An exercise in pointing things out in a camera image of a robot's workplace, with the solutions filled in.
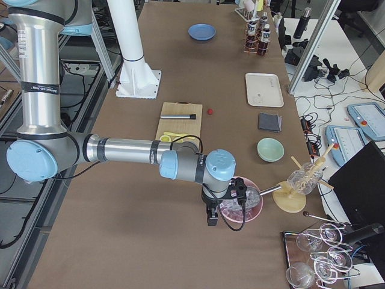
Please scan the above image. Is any black thermos bottle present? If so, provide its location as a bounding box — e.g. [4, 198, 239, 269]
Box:
[293, 7, 312, 39]

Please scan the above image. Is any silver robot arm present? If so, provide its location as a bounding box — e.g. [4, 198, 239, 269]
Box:
[6, 1, 245, 226]

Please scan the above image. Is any steel muddler black tip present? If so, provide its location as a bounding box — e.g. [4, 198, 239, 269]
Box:
[160, 114, 197, 120]

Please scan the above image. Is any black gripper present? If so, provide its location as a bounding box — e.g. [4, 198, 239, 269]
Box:
[202, 184, 231, 226]

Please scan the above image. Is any aluminium frame post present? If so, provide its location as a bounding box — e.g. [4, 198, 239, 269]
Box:
[288, 0, 340, 95]

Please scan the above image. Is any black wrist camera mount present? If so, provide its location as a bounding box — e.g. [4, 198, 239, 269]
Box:
[228, 178, 247, 204]

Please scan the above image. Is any dark drink bottle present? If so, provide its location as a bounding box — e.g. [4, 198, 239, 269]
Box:
[259, 11, 268, 31]
[244, 20, 258, 53]
[257, 24, 271, 56]

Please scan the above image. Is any black monitor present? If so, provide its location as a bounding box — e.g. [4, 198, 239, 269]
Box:
[328, 141, 384, 227]

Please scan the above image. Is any pink bowl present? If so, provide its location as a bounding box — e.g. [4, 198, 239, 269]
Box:
[220, 177, 263, 223]

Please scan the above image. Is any dark drink bottle middle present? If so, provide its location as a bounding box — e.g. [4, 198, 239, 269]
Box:
[244, 20, 258, 53]

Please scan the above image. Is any wooden cutting board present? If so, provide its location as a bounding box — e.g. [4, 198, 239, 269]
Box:
[155, 102, 203, 140]

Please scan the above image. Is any yellow plastic knife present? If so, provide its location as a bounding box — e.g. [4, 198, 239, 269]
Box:
[164, 131, 187, 137]

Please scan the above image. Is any lemon slice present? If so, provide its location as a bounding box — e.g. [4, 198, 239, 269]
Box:
[159, 135, 172, 142]

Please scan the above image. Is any metal ice scoop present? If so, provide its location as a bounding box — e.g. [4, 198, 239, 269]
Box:
[245, 185, 282, 209]

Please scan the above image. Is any blue teach pendant near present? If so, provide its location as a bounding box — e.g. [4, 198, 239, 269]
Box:
[325, 125, 368, 167]

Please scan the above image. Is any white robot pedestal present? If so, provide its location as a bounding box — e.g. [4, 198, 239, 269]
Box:
[108, 0, 162, 99]

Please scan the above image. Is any dark drink bottle back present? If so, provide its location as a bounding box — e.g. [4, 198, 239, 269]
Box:
[259, 11, 268, 31]

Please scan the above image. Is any grey folded cloth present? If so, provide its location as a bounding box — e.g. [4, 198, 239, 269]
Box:
[258, 113, 282, 132]

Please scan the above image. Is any cream plastic tray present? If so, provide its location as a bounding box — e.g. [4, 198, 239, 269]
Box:
[245, 73, 284, 108]

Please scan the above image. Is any green bowl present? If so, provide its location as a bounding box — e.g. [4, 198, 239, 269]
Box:
[257, 138, 285, 163]

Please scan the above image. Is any clear ice cubes pile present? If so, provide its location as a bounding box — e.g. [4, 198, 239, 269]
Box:
[220, 199, 263, 223]

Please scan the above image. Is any blue plate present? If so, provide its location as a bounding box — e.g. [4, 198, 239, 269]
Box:
[188, 23, 217, 41]

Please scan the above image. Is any black camera cable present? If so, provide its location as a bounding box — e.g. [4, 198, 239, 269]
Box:
[54, 135, 248, 232]

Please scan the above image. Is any clear glass mug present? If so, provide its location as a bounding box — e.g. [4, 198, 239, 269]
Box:
[287, 163, 323, 195]

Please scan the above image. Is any wine glass rack tray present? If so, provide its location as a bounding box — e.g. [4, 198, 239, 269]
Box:
[282, 221, 360, 288]

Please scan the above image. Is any dark drink bottle front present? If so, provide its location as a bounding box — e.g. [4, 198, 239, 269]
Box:
[257, 24, 271, 56]

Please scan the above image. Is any copper wire bottle rack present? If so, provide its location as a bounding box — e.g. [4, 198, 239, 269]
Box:
[244, 13, 271, 56]

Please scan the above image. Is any blue teach pendant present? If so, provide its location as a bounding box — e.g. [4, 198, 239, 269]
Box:
[347, 102, 385, 141]
[325, 125, 368, 167]

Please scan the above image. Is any wooden cup tree stand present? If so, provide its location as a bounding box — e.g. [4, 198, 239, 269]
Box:
[273, 143, 336, 213]

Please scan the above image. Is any blue teach pendant far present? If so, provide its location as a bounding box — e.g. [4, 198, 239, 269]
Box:
[347, 102, 385, 141]

